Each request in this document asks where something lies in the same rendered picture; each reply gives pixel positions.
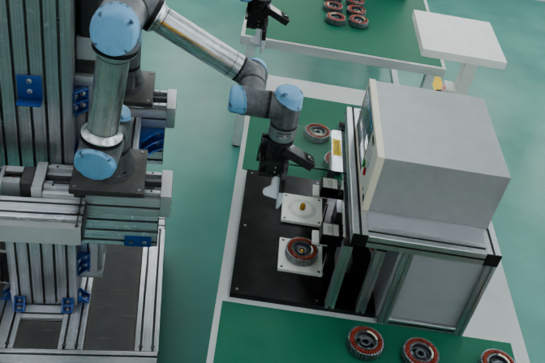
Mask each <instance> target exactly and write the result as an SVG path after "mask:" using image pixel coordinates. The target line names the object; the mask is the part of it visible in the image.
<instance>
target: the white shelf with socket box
mask: <svg viewBox="0 0 545 363"><path fill-rule="evenodd" d="M412 19H413V23H414V29H415V32H416V37H417V40H418V46H419V50H420V53H421V56H424V57H429V58H438V59H443V60H448V61H453V62H461V66H460V68H459V71H458V73H457V77H456V79H455V82H454V84H453V82H452V81H447V80H445V81H444V82H443V85H442V88H441V90H440V89H436V91H440V92H449V93H454V94H459V95H464V96H467V94H468V91H469V89H470V85H471V84H472V81H473V78H474V75H475V73H476V70H477V68H478V66H486V67H491V68H496V69H501V70H504V69H505V67H506V65H507V61H506V59H505V57H504V54H503V52H502V49H501V47H500V44H499V42H498V40H497V39H496V35H495V33H494V31H493V29H492V27H491V24H490V23H489V22H484V21H479V20H474V19H465V18H461V17H456V16H451V15H442V14H436V13H431V12H426V11H418V10H414V11H413V14H412Z"/></svg>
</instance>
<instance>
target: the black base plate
mask: <svg viewBox="0 0 545 363"><path fill-rule="evenodd" d="M272 178H273V177H265V176H258V171H257V170H252V169H248V170H247V176H246V182H245V189H244V195H243V201H242V211H241V217H240V223H239V229H238V240H237V246H236V252H235V258H234V269H233V275H232V281H231V287H230V297H235V298H241V299H247V300H252V301H262V302H268V303H273V304H279V305H290V306H295V307H301V308H307V309H313V310H323V311H328V312H334V313H339V314H350V315H356V316H361V317H367V318H374V316H375V303H374V293H373V291H372V294H371V297H370V300H369V302H368V305H367V308H366V311H365V314H362V313H361V311H359V313H356V312H355V309H356V308H355V304H356V301H357V299H358V295H359V292H360V289H361V287H362V285H363V281H364V278H365V275H366V273H367V269H368V266H369V263H370V261H371V251H369V247H363V250H352V258H353V263H352V266H351V268H350V273H345V275H344V278H343V281H342V284H341V288H340V291H339V293H338V297H337V301H336V304H335V306H334V309H330V306H329V307H328V308H324V305H325V303H324V300H325V298H326V295H327V291H328V287H329V284H330V281H331V279H332V275H333V271H334V267H335V261H334V255H335V252H336V249H337V247H336V246H322V266H323V264H324V259H325V255H326V253H327V252H328V258H327V262H326V264H325V268H324V275H322V277H318V276H312V275H302V274H296V273H291V272H285V271H278V270H277V263H278V251H279V240H280V237H284V238H289V239H292V238H295V237H301V238H302V239H303V237H304V239H305V238H307V239H310V240H312V230H318V231H319V229H320V228H318V227H312V226H307V225H301V224H291V223H286V222H281V206H282V203H281V205H280V206H279V208H278V209H276V202H277V200H276V199H273V198H270V197H268V196H265V195H264V194H263V188H265V187H267V186H270V185H271V181H272ZM313 184H314V185H320V181H319V180H314V179H309V178H303V177H294V176H288V175H286V183H285V192H284V193H287V194H296V195H302V196H307V197H312V192H313ZM312 198H316V197H312ZM335 202H336V199H330V198H327V199H322V218H323V214H324V209H325V206H326V204H328V208H327V211H326V215H325V217H324V222H325V223H331V224H337V223H334V219H333V208H334V206H335ZM339 225H340V229H343V224H339Z"/></svg>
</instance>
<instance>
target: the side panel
mask: <svg viewBox="0 0 545 363"><path fill-rule="evenodd" d="M495 270H496V267H489V266H484V265H480V264H474V263H464V262H459V261H453V260H448V259H442V258H433V257H427V256H422V255H416V254H406V253H402V256H401V259H400V262H399V264H398V266H397V269H396V272H395V275H394V277H393V281H392V283H391V285H390V288H389V290H388V293H387V296H386V298H385V300H384V304H383V306H382V309H381V311H380V315H379V317H377V319H378V320H377V323H379V324H381V323H383V324H384V325H389V326H395V327H406V328H411V329H417V330H423V331H434V332H439V333H445V334H450V335H457V334H459V335H460V336H462V335H463V333H464V331H465V329H466V327H467V325H468V324H469V322H470V320H471V318H472V316H473V314H474V312H475V310H476V308H477V306H478V304H479V302H480V300H481V298H482V296H483V294H484V292H485V290H486V288H487V286H488V284H489V282H490V280H491V278H492V276H493V274H494V272H495Z"/></svg>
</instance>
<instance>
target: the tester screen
mask: <svg viewBox="0 0 545 363"><path fill-rule="evenodd" d="M361 119H362V122H363V129H362V132H361V128H360V135H361V141H362V138H363V142H364V152H366V148H365V138H364V131H365V127H366V125H367V142H369V138H370V136H371V131H372V125H371V110H370V101H369V93H368V89H367V94H366V97H365V101H364V104H363V109H362V112H361V115H360V118H359V125H360V122H361Z"/></svg>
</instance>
